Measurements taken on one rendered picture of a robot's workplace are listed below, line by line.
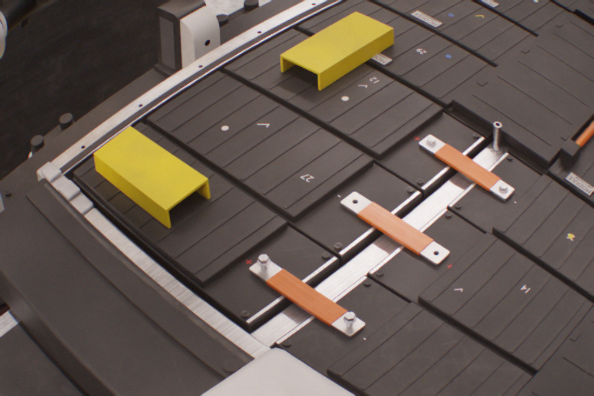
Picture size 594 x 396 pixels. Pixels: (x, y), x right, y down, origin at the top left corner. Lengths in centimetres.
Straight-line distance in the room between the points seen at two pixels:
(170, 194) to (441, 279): 33
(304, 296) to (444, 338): 17
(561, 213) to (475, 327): 23
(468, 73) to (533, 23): 23
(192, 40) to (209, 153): 32
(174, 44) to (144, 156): 39
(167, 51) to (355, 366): 76
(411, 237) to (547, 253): 18
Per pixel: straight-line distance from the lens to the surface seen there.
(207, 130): 145
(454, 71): 155
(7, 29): 108
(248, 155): 141
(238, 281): 127
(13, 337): 126
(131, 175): 136
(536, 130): 146
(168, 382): 104
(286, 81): 152
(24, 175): 166
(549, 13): 176
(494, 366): 117
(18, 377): 122
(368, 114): 146
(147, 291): 111
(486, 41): 163
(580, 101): 154
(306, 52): 152
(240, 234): 131
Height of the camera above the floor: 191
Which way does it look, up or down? 42 degrees down
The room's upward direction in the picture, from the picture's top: 3 degrees counter-clockwise
